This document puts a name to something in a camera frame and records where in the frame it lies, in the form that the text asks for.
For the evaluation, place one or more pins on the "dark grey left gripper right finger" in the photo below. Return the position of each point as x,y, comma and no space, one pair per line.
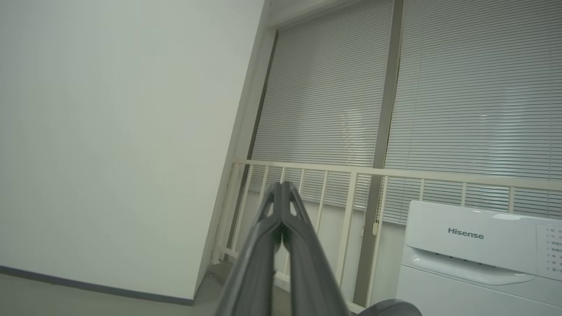
311,276

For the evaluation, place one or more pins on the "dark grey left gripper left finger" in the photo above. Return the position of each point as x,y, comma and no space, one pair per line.
254,272

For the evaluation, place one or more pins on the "dark round washing machine door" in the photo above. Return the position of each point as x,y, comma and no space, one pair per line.
395,309

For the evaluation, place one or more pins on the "white front-load washing machine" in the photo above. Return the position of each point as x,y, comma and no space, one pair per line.
465,289

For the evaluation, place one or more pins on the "cream metal railing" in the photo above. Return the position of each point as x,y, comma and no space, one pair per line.
351,169

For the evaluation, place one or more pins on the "grey window blind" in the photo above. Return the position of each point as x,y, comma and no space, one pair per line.
325,96
478,96

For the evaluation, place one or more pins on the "grey window post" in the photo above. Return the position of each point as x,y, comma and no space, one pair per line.
386,109

